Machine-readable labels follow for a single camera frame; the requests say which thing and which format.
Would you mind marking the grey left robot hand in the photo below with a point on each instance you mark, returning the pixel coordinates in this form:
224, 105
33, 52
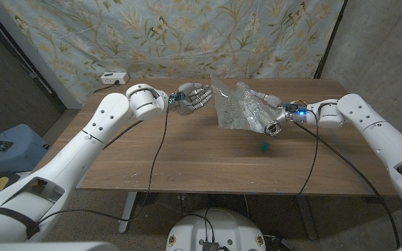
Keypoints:
190, 99

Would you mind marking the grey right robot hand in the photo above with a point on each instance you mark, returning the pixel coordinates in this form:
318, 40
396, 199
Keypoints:
274, 102

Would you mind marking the aluminum foil roll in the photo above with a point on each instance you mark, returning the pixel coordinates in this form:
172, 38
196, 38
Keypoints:
244, 109

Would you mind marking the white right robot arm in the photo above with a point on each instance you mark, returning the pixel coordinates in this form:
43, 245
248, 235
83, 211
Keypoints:
372, 129

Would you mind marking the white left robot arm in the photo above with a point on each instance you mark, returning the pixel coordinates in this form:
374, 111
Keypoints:
75, 157

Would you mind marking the small green cube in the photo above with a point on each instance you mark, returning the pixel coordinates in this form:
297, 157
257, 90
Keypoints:
264, 146

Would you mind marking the floral printed backdrop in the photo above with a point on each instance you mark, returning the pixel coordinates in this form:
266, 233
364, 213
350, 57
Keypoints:
187, 38

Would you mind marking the white power strip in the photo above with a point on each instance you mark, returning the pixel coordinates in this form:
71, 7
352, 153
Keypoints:
114, 78

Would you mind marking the black backdrop pole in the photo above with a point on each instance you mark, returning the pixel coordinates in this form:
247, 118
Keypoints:
330, 38

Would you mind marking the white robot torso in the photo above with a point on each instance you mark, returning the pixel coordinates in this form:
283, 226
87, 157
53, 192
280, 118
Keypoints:
218, 226

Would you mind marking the blue plastic bin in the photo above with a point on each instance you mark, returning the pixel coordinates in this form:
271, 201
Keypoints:
12, 148

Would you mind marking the black flat device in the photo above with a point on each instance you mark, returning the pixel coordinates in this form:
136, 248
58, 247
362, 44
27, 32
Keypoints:
0, 145

